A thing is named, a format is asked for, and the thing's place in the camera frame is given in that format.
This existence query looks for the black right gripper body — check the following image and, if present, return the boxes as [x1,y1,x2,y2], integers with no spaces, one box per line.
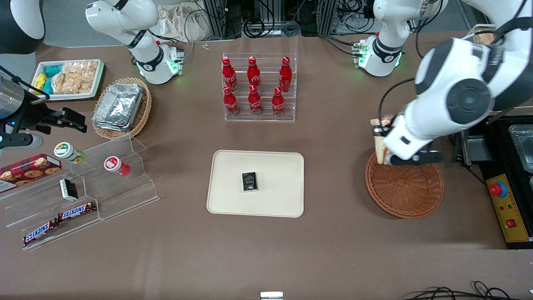
[0,95,64,139]

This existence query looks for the triangular sandwich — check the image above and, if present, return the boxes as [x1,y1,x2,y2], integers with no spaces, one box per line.
[370,114,396,165]

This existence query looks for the brown round wicker basket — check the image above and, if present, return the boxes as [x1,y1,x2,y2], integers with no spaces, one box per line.
[365,153,445,220]

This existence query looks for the white rectangular snack tray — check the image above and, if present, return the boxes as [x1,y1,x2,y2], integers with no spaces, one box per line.
[31,59,105,102]

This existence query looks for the light wicker oval basket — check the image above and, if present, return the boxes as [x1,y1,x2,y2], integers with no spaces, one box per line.
[91,77,153,140]

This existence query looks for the cream plastic serving tray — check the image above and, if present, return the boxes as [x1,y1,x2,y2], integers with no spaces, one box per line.
[207,150,305,218]

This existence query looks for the green sunflower yogurt cup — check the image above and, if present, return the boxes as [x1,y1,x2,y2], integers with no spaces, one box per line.
[54,142,86,164]

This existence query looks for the aluminium foil container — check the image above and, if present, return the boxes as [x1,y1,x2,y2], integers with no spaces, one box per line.
[92,115,138,133]
[92,83,144,128]

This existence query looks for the rice cracker packet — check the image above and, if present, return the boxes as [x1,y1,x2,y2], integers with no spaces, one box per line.
[52,62,80,95]
[75,61,99,94]

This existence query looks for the red plaid cookie box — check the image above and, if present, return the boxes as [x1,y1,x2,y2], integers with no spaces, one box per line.
[0,153,62,193]

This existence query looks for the red strawberry yogurt cup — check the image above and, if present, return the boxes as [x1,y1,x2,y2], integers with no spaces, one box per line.
[104,156,131,177]

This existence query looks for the small black and white box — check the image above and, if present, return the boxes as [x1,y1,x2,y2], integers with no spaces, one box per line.
[59,178,79,202]

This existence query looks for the black countertop appliance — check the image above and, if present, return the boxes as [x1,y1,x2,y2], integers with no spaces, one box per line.
[457,114,533,251]

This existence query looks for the clear acrylic stepped shelf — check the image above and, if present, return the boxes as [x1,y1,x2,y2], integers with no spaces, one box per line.
[0,135,160,251]

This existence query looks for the Snickers chocolate bar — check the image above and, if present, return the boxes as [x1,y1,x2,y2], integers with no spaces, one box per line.
[22,219,59,247]
[57,201,97,223]

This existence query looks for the red Coca-Cola bottle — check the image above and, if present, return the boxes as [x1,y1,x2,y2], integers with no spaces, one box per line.
[247,56,262,90]
[223,85,240,118]
[248,85,263,117]
[222,56,238,93]
[279,56,293,93]
[271,86,286,118]

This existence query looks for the clear acrylic bottle rack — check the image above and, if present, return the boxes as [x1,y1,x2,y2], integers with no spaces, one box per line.
[222,52,297,123]

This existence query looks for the yellow control panel box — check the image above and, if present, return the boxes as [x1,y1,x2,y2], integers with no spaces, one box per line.
[485,172,533,244]

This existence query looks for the metal pan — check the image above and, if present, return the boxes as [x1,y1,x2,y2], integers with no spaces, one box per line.
[508,124,533,174]

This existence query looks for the black box with gold print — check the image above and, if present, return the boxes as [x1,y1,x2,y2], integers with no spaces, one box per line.
[242,172,259,193]

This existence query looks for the beige canvas bag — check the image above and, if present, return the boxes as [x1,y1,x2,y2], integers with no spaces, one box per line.
[159,2,218,43]

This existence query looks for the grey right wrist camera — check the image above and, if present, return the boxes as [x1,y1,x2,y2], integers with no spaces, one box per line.
[0,132,44,150]

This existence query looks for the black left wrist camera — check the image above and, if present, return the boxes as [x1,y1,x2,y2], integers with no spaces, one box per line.
[416,150,445,165]

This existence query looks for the black floor cables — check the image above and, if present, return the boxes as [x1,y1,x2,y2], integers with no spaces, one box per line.
[399,280,533,300]

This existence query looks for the black cable bundle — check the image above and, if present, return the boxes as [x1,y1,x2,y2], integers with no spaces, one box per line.
[243,0,301,39]

